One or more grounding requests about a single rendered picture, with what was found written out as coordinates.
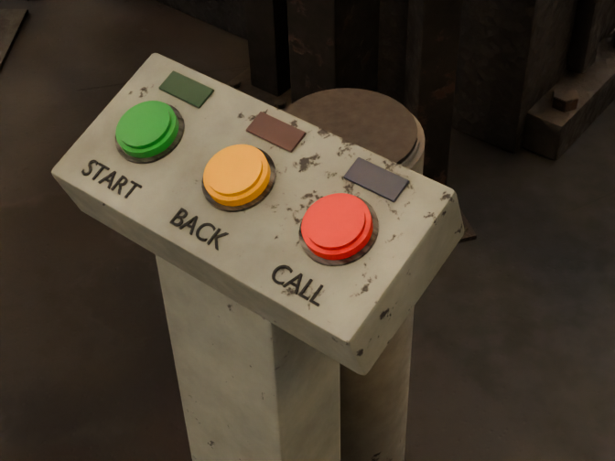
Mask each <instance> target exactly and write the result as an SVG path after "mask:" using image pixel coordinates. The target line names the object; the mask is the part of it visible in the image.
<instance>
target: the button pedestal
mask: <svg viewBox="0 0 615 461"><path fill-rule="evenodd" d="M173 70H174V71H176V72H178V73H180V74H182V75H184V76H186V77H188V78H190V79H193V80H195V81H197V82H199V83H201V84H203V85H206V86H208V87H210V88H212V89H214V92H213V93H212V95H211V96H210V97H209V98H208V100H207V101H205V102H204V103H203V105H202V106H201V107H200V108H197V107H195V106H193V105H191V104H189V103H187V102H184V101H182V100H181V99H179V98H176V97H174V96H172V95H170V94H168V93H166V92H164V91H161V90H160V89H159V88H158V87H159V86H160V85H161V84H162V83H163V81H164V80H165V79H166V78H167V77H168V75H169V74H170V73H171V72H172V71H173ZM147 101H159V102H164V103H166V104H167V105H169V106H170V107H171V108H172V110H173V111H174V113H175V115H176V116H177V117H178V134H177V137H176V138H175V140H174V142H173V143H172V144H171V145H170V146H169V147H168V148H167V149H166V150H165V151H163V152H161V153H160V154H158V155H154V156H151V157H147V158H136V157H132V156H130V155H128V154H127V153H126V152H125V151H124V150H123V149H122V147H121V146H120V145H119V144H118V142H117V140H116V135H115V131H116V126H117V124H118V122H119V121H120V119H121V117H122V116H123V115H124V114H125V113H126V112H127V111H128V110H129V109H130V108H132V107H134V106H135V105H137V104H138V103H141V102H147ZM259 112H263V113H266V114H268V115H270V116H272V117H275V118H276V119H278V120H280V121H282V122H284V123H288V124H290V125H292V126H294V127H296V128H297V129H299V130H302V131H304V132H306V135H305V136H304V137H303V139H302V140H301V141H300V143H299V144H298V145H297V147H296V148H295V149H294V150H293V152H292V153H290V152H288V151H286V150H284V149H282V148H280V147H278V146H276V145H273V144H271V143H269V142H267V141H265V140H264V139H262V138H260V137H258V136H255V135H253V134H250V133H248V132H246V129H247V127H248V126H249V125H250V124H251V122H252V121H253V120H254V118H255V117H256V116H257V115H258V113H259ZM231 145H251V146H254V147H256V148H257V149H259V150H260V151H261V152H262V153H263V154H264V156H265V158H266V160H267V162H268V164H269V166H270V173H271V174H270V179H269V182H268V184H267V186H266V188H265V190H264V191H263V192H262V193H261V195H259V196H258V197H257V198H255V199H254V200H252V201H250V202H248V203H246V204H243V205H240V206H225V205H222V204H220V203H218V202H216V201H215V200H214V199H213V198H212V197H211V196H210V194H209V193H208V191H207V189H206V188H205V186H204V182H203V174H204V170H205V167H206V165H207V164H208V163H209V161H210V160H211V158H212V157H213V156H214V155H216V154H217V153H218V152H220V151H221V150H222V149H224V148H226V147H228V146H231ZM358 157H360V158H362V159H364V160H366V161H368V162H371V163H373V164H375V165H377V166H379V167H381V168H384V169H386V170H388V171H390V172H392V173H394V174H396V175H398V176H400V177H403V178H405V179H407V180H409V183H408V184H407V186H406V187H405V189H404V190H403V191H402V193H401V194H400V196H399V197H398V198H397V200H396V201H395V202H392V201H390V200H388V199H386V198H383V197H381V196H379V195H377V194H375V193H373V192H371V191H370V190H368V189H366V188H362V187H360V186H358V185H356V184H354V183H352V182H350V181H349V180H347V179H345V178H343V177H344V175H345V174H346V173H347V171H348V170H349V169H350V167H351V166H352V164H353V163H354V162H355V160H356V159H357V158H358ZM51 174H52V176H53V177H54V178H55V179H56V180H57V181H58V183H59V184H60V185H61V187H62V188H63V189H64V190H65V191H66V193H67V194H68V195H69V196H70V198H71V199H72V200H73V201H74V203H75V204H76V205H77V206H78V208H79V209H80V210H81V211H82V212H84V213H86V214H88V215H89V216H91V217H93V218H94V219H96V220H98V221H99V222H101V223H103V224H104V225H106V226H108V227H109V228H111V229H113V230H114V231H117V232H119V233H120V234H122V235H124V236H125V237H126V238H128V239H129V240H131V241H133V242H135V243H137V244H139V245H140V246H142V247H144V248H145V249H147V250H149V251H150V252H152V253H154V254H155V255H156V264H157V269H158V274H159V279H160V284H161V289H162V295H163V300H164V305H165V310H166V315H167V325H168V330H169V335H170V340H171V346H172V350H173V356H174V361H175V366H176V372H177V376H178V386H179V391H180V397H181V401H182V407H183V412H184V417H185V423H186V427H187V433H188V438H189V447H190V452H191V458H192V461H340V364H342V365H344V366H345V367H347V368H349V369H350V370H353V371H355V372H356V373H358V374H361V375H366V374H367V373H368V372H369V370H370V369H371V368H372V366H373V364H374V363H375V361H376V360H377V359H378V358H379V357H380V355H381V354H382V352H383V350H384V349H385V348H386V346H387V345H388V343H389V342H390V340H391V339H392V337H393V336H394V334H395V333H396V331H397V330H398V328H399V327H400V326H401V325H402V324H403V322H404V321H405V319H406V317H407V316H408V314H409V313H410V312H411V310H412V309H413V307H414V306H415V304H416V302H417V301H418V300H419V298H420V297H421V295H422V294H423V293H424V292H425V290H426V289H427V287H428V286H429V284H430V283H431V281H432V280H433V278H434V277H435V276H436V274H437V272H438V271H439V269H440V268H441V266H442V265H443V264H444V262H445V261H446V259H447V258H448V257H449V255H450V254H451V253H452V251H453V250H454V248H455V247H456V245H457V244H458V242H459V241H460V239H461V238H462V236H463V235H464V225H463V221H462V217H461V213H460V208H459V201H458V197H457V193H456V192H455V191H454V190H453V189H452V188H449V187H447V186H445V185H442V184H440V183H438V182H436V181H435V180H433V179H430V178H428V177H425V176H423V175H421V174H418V173H416V172H415V171H413V170H411V169H409V168H406V167H404V166H401V165H399V164H397V163H395V162H393V161H391V160H389V159H387V158H385V157H382V156H380V155H377V154H375V153H373V152H371V151H369V150H367V149H365V148H363V147H360V146H358V145H356V144H354V143H352V142H349V141H347V140H345V139H343V138H341V137H339V136H336V135H335V134H332V133H330V132H328V131H325V130H323V129H321V128H319V127H317V126H316V125H313V124H311V123H308V122H306V121H303V120H301V119H299V118H297V117H296V116H294V115H291V114H289V113H286V112H284V111H282V110H279V109H277V108H275V107H274V106H272V105H270V104H267V103H265V102H262V101H260V100H258V99H255V98H254V97H252V96H250V95H248V94H246V93H243V92H241V91H238V90H236V89H234V88H232V87H230V86H228V85H226V84H224V83H221V82H219V81H217V80H215V79H213V78H210V77H208V76H206V75H204V74H202V73H200V72H197V71H195V70H193V69H191V68H189V67H186V66H184V65H182V64H180V63H178V62H176V61H174V60H172V59H169V58H167V57H164V56H162V55H160V54H158V53H153V54H152V55H151V56H150V57H149V58H148V59H147V60H146V62H145V63H144V64H143V65H142V66H141V67H140V68H139V70H138V71H137V72H136V73H135V74H134V76H133V77H132V78H131V79H130V80H129V81H128V82H127V83H126V84H125V85H124V86H123V88H122V89H121V90H120V91H119V92H118V93H117V94H116V96H115V97H114V98H113V99H112V100H111V101H110V103H109V104H108V105H107V106H106V107H105V108H104V110H103V111H102V112H101V113H100V114H99V115H98V117H97V118H96V119H95V120H94V121H93V122H92V124H91V125H90V126H89V127H88V128H87V129H86V131H85V132H84V133H83V134H82V135H81V137H80V138H79V139H78V140H77V141H76V142H75V143H74V145H73V146H72V147H71V148H70V149H69V151H68V152H67V153H66V154H65V155H64V156H63V157H62V158H61V159H60V161H59V162H58V163H57V164H56V165H55V166H54V167H53V168H52V171H51ZM336 193H345V194H350V195H353V196H355V197H357V198H359V199H361V200H362V201H363V202H364V203H365V204H366V206H367V207H368V209H369V211H370V213H371V216H372V223H373V228H372V236H371V238H370V239H369V241H368V242H367V244H366V245H365V246H364V247H363V248H362V249H361V250H360V251H359V252H357V253H356V254H354V255H352V256H351V257H348V258H345V259H341V260H327V259H323V258H321V257H318V256H317V255H316V254H314V253H313V252H312V251H311V250H310V249H309V248H308V247H307V245H306V242H305V240H304V238H303V236H302V232H301V224H302V220H303V218H304V215H305V213H306V212H307V210H308V208H309V207H310V206H311V205H312V204H313V203H315V202H316V201H317V200H319V199H320V198H323V197H325V196H327V195H331V194H336Z"/></svg>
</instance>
